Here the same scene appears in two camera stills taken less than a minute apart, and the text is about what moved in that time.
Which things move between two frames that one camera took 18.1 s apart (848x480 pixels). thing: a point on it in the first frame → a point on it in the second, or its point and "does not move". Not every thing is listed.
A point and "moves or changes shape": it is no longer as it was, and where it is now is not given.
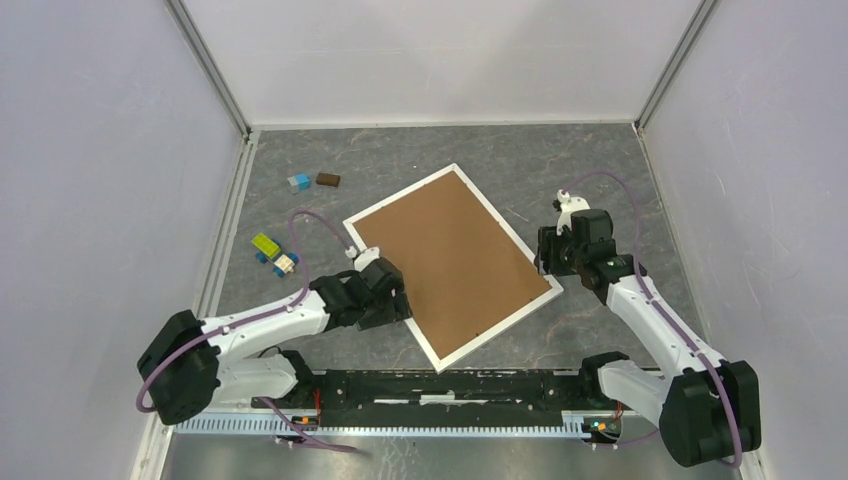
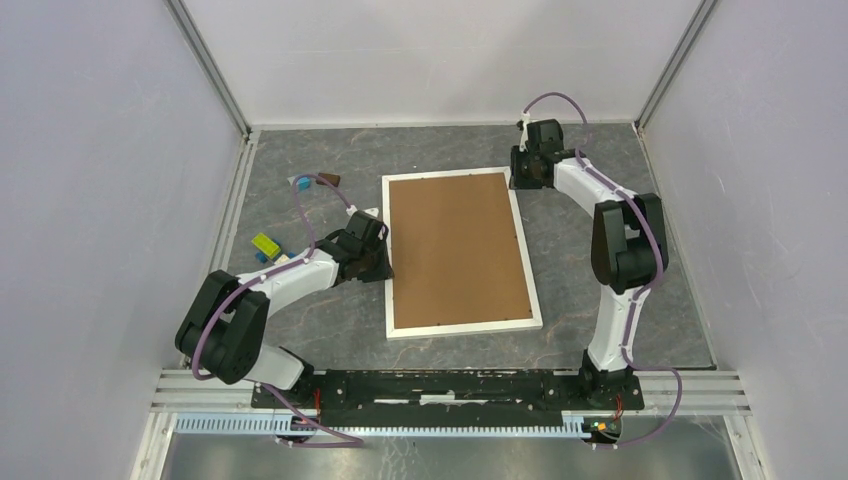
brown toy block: [328, 179] does not move
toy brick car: [270, 251] does not move
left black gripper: [396, 308] → [384, 272]
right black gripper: [548, 241] → [517, 181]
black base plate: [440, 395] does not move
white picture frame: [467, 276] moves or changes shape
